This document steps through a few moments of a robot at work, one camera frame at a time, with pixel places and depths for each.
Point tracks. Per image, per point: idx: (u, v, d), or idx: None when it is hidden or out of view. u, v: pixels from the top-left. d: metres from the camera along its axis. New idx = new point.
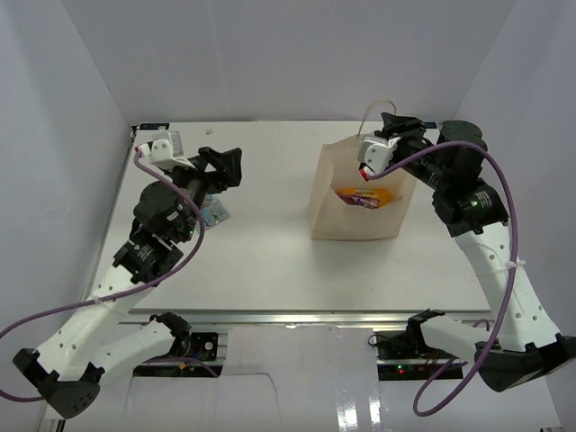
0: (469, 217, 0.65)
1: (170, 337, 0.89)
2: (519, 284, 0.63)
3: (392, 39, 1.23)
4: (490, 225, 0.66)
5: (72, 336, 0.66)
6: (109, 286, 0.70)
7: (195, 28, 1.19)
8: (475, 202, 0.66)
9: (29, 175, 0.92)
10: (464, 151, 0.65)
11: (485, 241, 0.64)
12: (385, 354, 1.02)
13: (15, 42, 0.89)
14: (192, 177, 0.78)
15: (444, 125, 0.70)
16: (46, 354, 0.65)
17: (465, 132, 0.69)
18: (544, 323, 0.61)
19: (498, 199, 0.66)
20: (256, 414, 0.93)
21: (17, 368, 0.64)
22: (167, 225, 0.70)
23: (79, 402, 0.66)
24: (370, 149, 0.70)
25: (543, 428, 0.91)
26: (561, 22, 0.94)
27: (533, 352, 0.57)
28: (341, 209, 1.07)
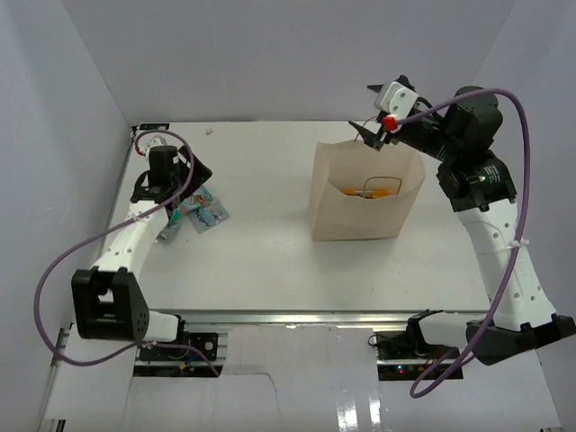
0: (476, 193, 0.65)
1: (175, 321, 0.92)
2: (521, 264, 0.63)
3: (391, 39, 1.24)
4: (495, 202, 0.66)
5: (123, 245, 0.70)
6: (138, 212, 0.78)
7: (195, 29, 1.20)
8: (483, 178, 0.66)
9: (29, 174, 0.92)
10: (479, 122, 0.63)
11: (490, 219, 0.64)
12: (384, 354, 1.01)
13: (16, 43, 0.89)
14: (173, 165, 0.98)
15: (458, 96, 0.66)
16: (104, 265, 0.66)
17: (479, 103, 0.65)
18: (541, 303, 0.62)
19: (505, 172, 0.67)
20: (256, 415, 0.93)
21: (79, 283, 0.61)
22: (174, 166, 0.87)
23: (140, 317, 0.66)
24: (399, 94, 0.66)
25: (543, 428, 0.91)
26: (560, 22, 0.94)
27: (527, 333, 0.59)
28: (344, 210, 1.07)
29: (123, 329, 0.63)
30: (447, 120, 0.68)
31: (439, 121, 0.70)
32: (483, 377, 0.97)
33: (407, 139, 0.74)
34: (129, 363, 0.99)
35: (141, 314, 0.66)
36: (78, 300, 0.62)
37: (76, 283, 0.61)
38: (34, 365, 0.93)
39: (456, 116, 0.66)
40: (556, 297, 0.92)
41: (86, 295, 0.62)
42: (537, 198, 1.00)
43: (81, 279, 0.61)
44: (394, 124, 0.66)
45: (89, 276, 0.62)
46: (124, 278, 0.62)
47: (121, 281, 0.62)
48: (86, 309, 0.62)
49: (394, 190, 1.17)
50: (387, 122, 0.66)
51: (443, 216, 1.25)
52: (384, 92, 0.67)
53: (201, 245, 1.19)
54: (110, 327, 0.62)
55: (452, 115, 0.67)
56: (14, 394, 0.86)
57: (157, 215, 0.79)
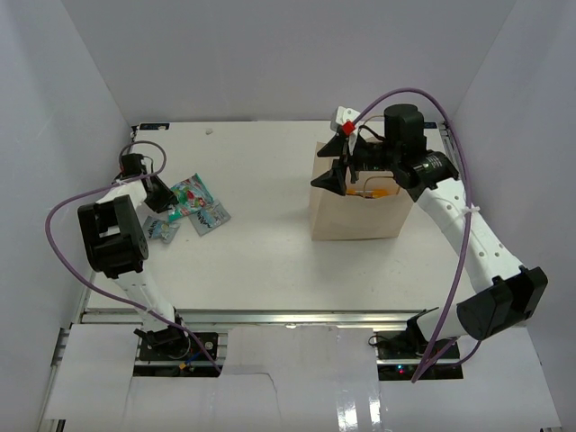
0: (423, 177, 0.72)
1: (173, 310, 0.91)
2: (477, 227, 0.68)
3: (392, 39, 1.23)
4: (443, 182, 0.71)
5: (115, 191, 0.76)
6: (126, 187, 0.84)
7: (195, 29, 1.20)
8: (427, 166, 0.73)
9: (29, 174, 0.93)
10: (407, 121, 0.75)
11: (440, 194, 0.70)
12: (385, 353, 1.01)
13: (16, 43, 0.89)
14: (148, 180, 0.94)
15: (387, 108, 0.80)
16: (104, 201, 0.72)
17: (405, 108, 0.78)
18: (506, 257, 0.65)
19: (447, 160, 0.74)
20: (256, 414, 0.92)
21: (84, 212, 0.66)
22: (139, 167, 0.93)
23: (141, 239, 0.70)
24: (346, 112, 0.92)
25: (543, 428, 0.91)
26: (559, 22, 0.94)
27: (500, 283, 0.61)
28: (345, 210, 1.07)
29: (128, 246, 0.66)
30: (387, 130, 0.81)
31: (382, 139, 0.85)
32: (483, 377, 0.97)
33: (365, 162, 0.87)
34: (130, 363, 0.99)
35: (141, 238, 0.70)
36: (85, 228, 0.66)
37: (82, 211, 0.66)
38: (33, 365, 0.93)
39: (390, 123, 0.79)
40: (556, 298, 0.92)
41: (92, 223, 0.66)
42: (536, 198, 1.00)
43: (85, 208, 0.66)
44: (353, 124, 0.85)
45: (93, 207, 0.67)
46: (125, 201, 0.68)
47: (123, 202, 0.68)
48: (93, 235, 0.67)
49: (394, 190, 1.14)
50: (347, 124, 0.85)
51: None
52: (338, 115, 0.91)
53: (201, 245, 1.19)
54: (116, 246, 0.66)
55: (388, 125, 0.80)
56: (13, 395, 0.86)
57: (139, 184, 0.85)
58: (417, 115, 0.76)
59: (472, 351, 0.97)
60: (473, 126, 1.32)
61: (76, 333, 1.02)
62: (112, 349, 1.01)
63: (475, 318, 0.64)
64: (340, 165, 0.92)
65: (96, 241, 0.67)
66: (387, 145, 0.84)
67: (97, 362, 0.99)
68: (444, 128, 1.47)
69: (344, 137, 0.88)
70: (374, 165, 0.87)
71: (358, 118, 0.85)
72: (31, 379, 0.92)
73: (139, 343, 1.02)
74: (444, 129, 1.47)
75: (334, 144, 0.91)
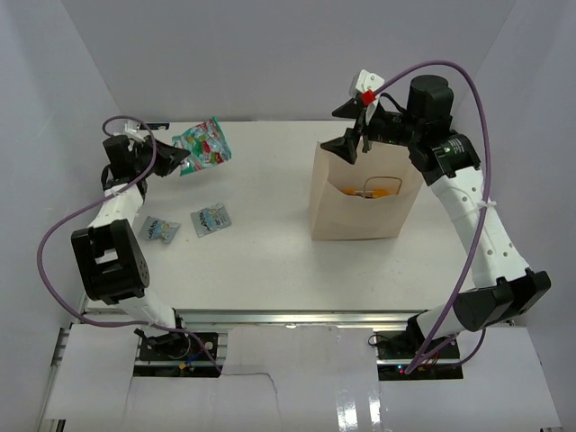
0: (443, 161, 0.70)
1: (173, 312, 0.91)
2: (490, 223, 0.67)
3: (391, 39, 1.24)
4: (462, 170, 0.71)
5: (111, 209, 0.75)
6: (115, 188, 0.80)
7: (195, 29, 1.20)
8: (448, 148, 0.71)
9: (29, 175, 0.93)
10: (434, 97, 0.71)
11: (457, 184, 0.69)
12: (385, 353, 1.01)
13: (16, 44, 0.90)
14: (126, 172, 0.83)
15: (413, 80, 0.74)
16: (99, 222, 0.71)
17: (433, 82, 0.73)
18: (514, 258, 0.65)
19: (469, 144, 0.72)
20: (256, 414, 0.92)
21: (78, 241, 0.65)
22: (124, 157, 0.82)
23: (141, 265, 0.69)
24: (368, 77, 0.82)
25: (543, 428, 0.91)
26: (559, 22, 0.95)
27: (505, 284, 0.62)
28: (345, 209, 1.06)
29: (129, 274, 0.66)
30: (409, 103, 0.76)
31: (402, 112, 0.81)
32: (483, 378, 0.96)
33: (381, 133, 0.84)
34: (130, 363, 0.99)
35: (141, 264, 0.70)
36: (82, 254, 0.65)
37: (76, 239, 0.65)
38: (34, 365, 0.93)
39: (415, 97, 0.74)
40: (557, 298, 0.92)
41: (89, 250, 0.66)
42: (536, 197, 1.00)
43: (81, 235, 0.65)
44: (374, 94, 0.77)
45: (87, 232, 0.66)
46: (121, 226, 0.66)
47: (121, 226, 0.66)
48: (90, 262, 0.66)
49: (394, 190, 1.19)
50: (367, 94, 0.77)
51: (443, 215, 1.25)
52: (358, 80, 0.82)
53: (201, 245, 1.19)
54: (116, 274, 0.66)
55: (411, 99, 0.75)
56: (13, 395, 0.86)
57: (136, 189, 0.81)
58: (445, 93, 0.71)
59: (474, 351, 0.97)
60: (472, 125, 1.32)
61: (76, 333, 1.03)
62: (112, 349, 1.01)
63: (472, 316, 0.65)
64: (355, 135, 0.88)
65: (94, 269, 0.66)
66: (407, 118, 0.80)
67: (98, 362, 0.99)
68: None
69: (363, 104, 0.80)
70: (390, 137, 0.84)
71: (381, 87, 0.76)
72: (31, 378, 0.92)
73: (139, 343, 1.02)
74: None
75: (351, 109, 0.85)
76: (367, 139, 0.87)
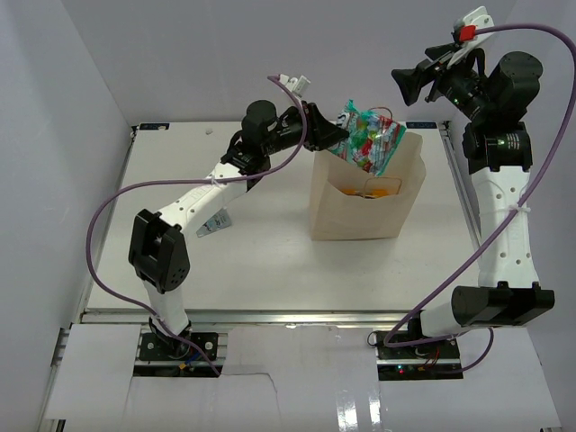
0: (491, 152, 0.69)
1: (185, 320, 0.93)
2: (516, 227, 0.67)
3: (392, 39, 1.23)
4: (508, 166, 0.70)
5: (191, 202, 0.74)
6: (220, 175, 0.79)
7: (195, 28, 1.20)
8: (502, 142, 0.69)
9: (29, 175, 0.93)
10: (513, 88, 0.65)
11: (497, 180, 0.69)
12: (385, 353, 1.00)
13: (15, 42, 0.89)
14: (253, 154, 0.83)
15: (506, 58, 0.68)
16: (166, 215, 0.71)
17: (526, 69, 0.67)
18: (526, 268, 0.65)
19: (526, 142, 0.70)
20: (256, 413, 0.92)
21: (139, 222, 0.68)
22: (263, 138, 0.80)
23: (176, 270, 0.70)
24: (481, 18, 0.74)
25: (543, 428, 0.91)
26: (562, 22, 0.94)
27: (504, 289, 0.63)
28: (347, 211, 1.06)
29: (159, 276, 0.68)
30: (490, 81, 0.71)
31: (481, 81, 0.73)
32: (483, 378, 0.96)
33: (451, 89, 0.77)
34: (130, 362, 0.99)
35: (178, 269, 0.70)
36: (137, 235, 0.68)
37: (139, 219, 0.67)
38: (34, 365, 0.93)
39: (498, 76, 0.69)
40: (559, 295, 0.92)
41: (142, 234, 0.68)
42: (537, 197, 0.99)
43: (143, 219, 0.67)
44: (473, 32, 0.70)
45: (149, 219, 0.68)
46: (175, 238, 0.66)
47: (172, 237, 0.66)
48: (140, 243, 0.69)
49: (394, 190, 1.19)
50: (472, 27, 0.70)
51: (443, 215, 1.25)
52: (472, 13, 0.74)
53: (202, 245, 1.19)
54: (151, 267, 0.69)
55: (495, 76, 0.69)
56: (13, 394, 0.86)
57: (238, 186, 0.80)
58: (530, 86, 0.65)
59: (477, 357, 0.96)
60: None
61: (76, 332, 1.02)
62: (114, 349, 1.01)
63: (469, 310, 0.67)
64: (426, 74, 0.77)
65: (139, 249, 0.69)
66: (480, 92, 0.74)
67: (99, 361, 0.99)
68: (444, 128, 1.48)
69: (458, 41, 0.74)
70: (454, 98, 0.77)
71: (486, 29, 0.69)
72: (31, 378, 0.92)
73: (139, 343, 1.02)
74: (444, 129, 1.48)
75: (444, 49, 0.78)
76: (434, 87, 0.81)
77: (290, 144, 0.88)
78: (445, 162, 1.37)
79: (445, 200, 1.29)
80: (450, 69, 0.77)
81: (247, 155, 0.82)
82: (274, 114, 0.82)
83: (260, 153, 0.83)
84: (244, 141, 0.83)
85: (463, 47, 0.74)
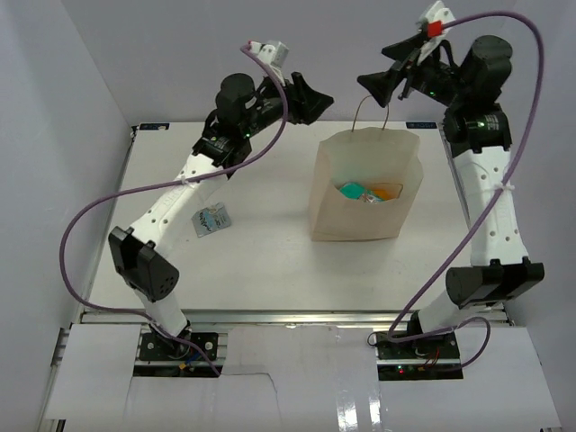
0: (472, 134, 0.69)
1: (184, 320, 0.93)
2: (502, 205, 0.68)
3: (391, 40, 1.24)
4: (490, 148, 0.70)
5: (163, 212, 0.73)
6: (192, 171, 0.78)
7: (195, 28, 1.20)
8: (481, 124, 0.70)
9: (29, 175, 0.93)
10: (488, 69, 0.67)
11: (480, 160, 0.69)
12: (385, 353, 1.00)
13: (16, 42, 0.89)
14: (232, 136, 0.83)
15: (479, 41, 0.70)
16: (140, 229, 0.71)
17: (494, 50, 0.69)
18: (515, 245, 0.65)
19: (505, 122, 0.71)
20: (256, 414, 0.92)
21: (112, 245, 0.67)
22: (240, 117, 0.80)
23: (165, 280, 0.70)
24: (442, 11, 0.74)
25: (543, 427, 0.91)
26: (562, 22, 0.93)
27: (497, 266, 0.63)
28: (347, 211, 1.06)
29: (149, 291, 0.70)
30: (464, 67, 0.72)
31: (455, 69, 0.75)
32: (483, 378, 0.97)
33: (425, 82, 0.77)
34: (130, 362, 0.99)
35: (165, 280, 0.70)
36: (116, 255, 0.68)
37: (112, 241, 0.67)
38: (34, 365, 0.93)
39: (471, 60, 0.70)
40: (559, 294, 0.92)
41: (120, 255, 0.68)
42: (537, 197, 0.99)
43: (116, 241, 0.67)
44: (442, 26, 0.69)
45: (123, 238, 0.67)
46: (148, 258, 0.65)
47: (146, 255, 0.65)
48: (121, 259, 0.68)
49: (394, 193, 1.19)
50: (436, 22, 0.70)
51: (442, 215, 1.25)
52: (431, 9, 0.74)
53: (202, 245, 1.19)
54: (138, 283, 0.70)
55: (468, 61, 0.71)
56: (14, 394, 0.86)
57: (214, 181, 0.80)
58: (504, 67, 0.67)
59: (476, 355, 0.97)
60: None
61: (76, 332, 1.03)
62: (113, 350, 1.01)
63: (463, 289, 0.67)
64: (400, 75, 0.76)
65: (121, 267, 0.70)
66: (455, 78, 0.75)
67: (98, 362, 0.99)
68: None
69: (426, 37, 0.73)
70: (432, 90, 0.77)
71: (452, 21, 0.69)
72: (31, 378, 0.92)
73: (139, 343, 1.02)
74: None
75: (402, 48, 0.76)
76: (407, 85, 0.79)
77: (275, 120, 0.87)
78: (445, 162, 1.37)
79: (445, 200, 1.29)
80: (419, 65, 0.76)
81: (226, 138, 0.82)
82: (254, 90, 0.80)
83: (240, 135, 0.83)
84: (220, 123, 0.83)
85: (430, 41, 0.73)
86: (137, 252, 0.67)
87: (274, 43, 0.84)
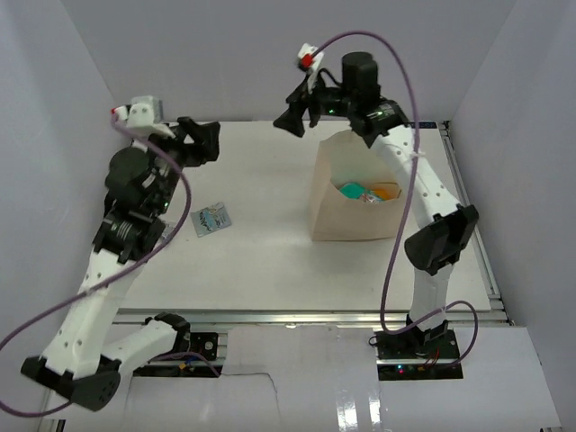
0: (378, 123, 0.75)
1: (175, 332, 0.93)
2: (423, 169, 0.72)
3: (391, 39, 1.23)
4: (396, 130, 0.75)
5: (74, 332, 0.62)
6: (97, 274, 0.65)
7: (194, 27, 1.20)
8: (380, 112, 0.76)
9: (28, 174, 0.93)
10: (362, 70, 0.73)
11: (391, 140, 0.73)
12: (384, 353, 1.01)
13: (15, 42, 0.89)
14: (137, 220, 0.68)
15: (345, 55, 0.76)
16: (54, 358, 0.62)
17: (360, 55, 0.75)
18: (446, 197, 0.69)
19: (398, 106, 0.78)
20: (256, 414, 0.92)
21: (28, 376, 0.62)
22: (142, 196, 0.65)
23: (103, 390, 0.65)
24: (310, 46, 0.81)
25: (543, 428, 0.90)
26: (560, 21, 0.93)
27: (440, 220, 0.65)
28: (346, 211, 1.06)
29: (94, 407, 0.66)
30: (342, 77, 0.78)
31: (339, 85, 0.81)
32: (483, 377, 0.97)
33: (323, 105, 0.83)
34: None
35: (106, 383, 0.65)
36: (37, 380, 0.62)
37: (25, 372, 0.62)
38: None
39: (345, 71, 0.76)
40: (558, 294, 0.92)
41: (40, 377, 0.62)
42: (536, 196, 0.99)
43: (32, 373, 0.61)
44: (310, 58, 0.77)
45: (38, 368, 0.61)
46: (71, 387, 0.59)
47: (67, 381, 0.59)
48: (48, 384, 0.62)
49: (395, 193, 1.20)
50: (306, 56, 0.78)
51: None
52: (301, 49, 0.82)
53: (201, 245, 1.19)
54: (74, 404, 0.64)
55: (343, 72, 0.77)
56: (13, 393, 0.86)
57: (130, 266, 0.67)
58: (373, 62, 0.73)
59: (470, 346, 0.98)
60: (472, 126, 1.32)
61: None
62: None
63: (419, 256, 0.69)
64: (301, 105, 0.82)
65: None
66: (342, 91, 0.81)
67: None
68: (444, 128, 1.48)
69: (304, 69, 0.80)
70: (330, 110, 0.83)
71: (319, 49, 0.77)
72: (31, 378, 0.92)
73: None
74: (445, 129, 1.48)
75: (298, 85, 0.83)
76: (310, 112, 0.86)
77: (175, 175, 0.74)
78: (445, 162, 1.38)
79: None
80: (311, 94, 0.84)
81: (130, 223, 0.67)
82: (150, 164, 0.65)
83: (144, 216, 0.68)
84: (116, 209, 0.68)
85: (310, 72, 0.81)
86: (56, 382, 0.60)
87: (146, 100, 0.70)
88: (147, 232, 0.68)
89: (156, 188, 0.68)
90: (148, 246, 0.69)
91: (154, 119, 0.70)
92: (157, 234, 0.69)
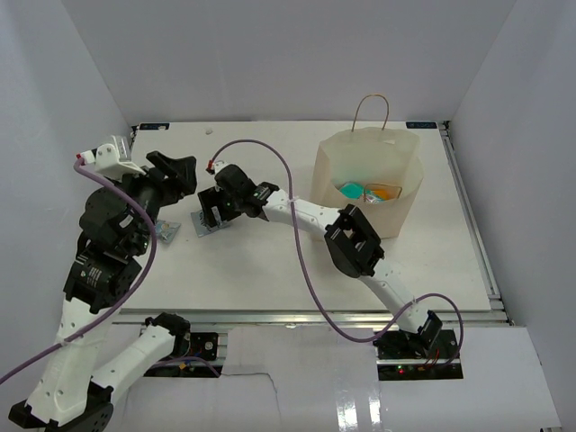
0: (255, 201, 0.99)
1: (172, 339, 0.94)
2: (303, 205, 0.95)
3: (391, 40, 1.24)
4: (274, 196, 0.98)
5: (54, 383, 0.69)
6: (71, 323, 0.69)
7: (193, 27, 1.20)
8: (256, 193, 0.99)
9: (29, 174, 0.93)
10: (226, 176, 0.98)
11: (272, 203, 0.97)
12: (384, 354, 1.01)
13: (14, 41, 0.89)
14: (111, 261, 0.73)
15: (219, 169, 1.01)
16: (40, 407, 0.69)
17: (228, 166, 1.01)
18: (328, 210, 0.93)
19: (269, 184, 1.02)
20: (255, 413, 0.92)
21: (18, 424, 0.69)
22: (121, 234, 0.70)
23: (94, 423, 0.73)
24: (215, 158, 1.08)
25: (543, 428, 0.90)
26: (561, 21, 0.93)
27: (332, 228, 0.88)
28: None
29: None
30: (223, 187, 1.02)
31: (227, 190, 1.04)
32: (482, 377, 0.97)
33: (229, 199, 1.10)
34: None
35: (99, 416, 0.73)
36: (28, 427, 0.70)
37: (13, 416, 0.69)
38: (35, 364, 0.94)
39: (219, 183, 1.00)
40: (557, 294, 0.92)
41: (30, 422, 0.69)
42: (535, 196, 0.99)
43: (22, 421, 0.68)
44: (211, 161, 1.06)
45: (26, 416, 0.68)
46: None
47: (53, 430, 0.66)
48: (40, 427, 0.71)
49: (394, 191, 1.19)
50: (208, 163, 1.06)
51: (442, 215, 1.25)
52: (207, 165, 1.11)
53: (201, 245, 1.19)
54: None
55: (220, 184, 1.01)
56: (13, 393, 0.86)
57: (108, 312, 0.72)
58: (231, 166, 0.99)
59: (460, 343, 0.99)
60: (472, 126, 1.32)
61: None
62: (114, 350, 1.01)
63: (345, 264, 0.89)
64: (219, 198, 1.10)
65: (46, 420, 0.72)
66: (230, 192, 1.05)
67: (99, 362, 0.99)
68: (444, 128, 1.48)
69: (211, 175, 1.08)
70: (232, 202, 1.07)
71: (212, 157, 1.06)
72: (31, 377, 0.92)
73: None
74: (445, 129, 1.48)
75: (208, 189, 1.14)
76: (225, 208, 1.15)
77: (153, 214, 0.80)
78: (444, 162, 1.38)
79: (445, 200, 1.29)
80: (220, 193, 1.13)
81: (103, 265, 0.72)
82: (128, 205, 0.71)
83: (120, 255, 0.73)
84: (89, 252, 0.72)
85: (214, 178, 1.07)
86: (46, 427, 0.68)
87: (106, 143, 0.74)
88: (122, 271, 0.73)
89: (131, 228, 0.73)
90: (122, 290, 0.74)
91: (120, 157, 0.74)
92: (131, 275, 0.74)
